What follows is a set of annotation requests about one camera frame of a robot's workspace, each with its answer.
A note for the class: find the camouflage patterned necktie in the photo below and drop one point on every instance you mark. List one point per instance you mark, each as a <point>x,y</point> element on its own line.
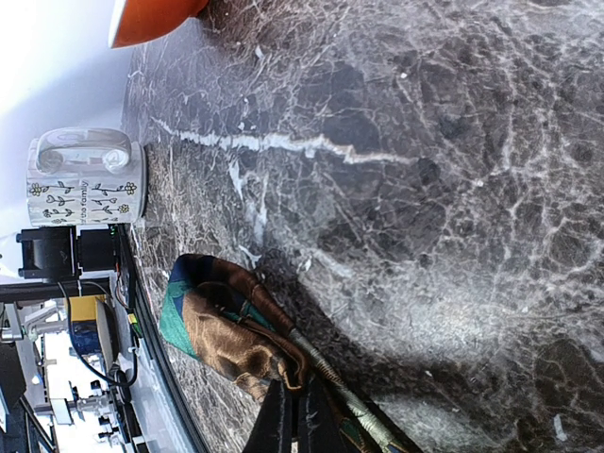
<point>220,314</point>

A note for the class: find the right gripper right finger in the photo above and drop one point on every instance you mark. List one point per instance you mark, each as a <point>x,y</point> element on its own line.
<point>317,429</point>

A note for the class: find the white and orange bowl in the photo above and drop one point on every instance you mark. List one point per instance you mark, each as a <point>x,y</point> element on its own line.
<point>138,21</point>

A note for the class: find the patterned mug with orange liquid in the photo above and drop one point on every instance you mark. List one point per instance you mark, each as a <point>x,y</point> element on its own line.
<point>85,176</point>

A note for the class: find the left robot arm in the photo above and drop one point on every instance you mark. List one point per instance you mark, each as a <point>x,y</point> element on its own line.
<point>60,253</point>

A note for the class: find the black front rail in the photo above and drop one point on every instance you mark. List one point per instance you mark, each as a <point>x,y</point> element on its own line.
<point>158,401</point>

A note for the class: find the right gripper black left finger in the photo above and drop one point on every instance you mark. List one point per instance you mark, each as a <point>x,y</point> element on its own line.
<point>276,424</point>

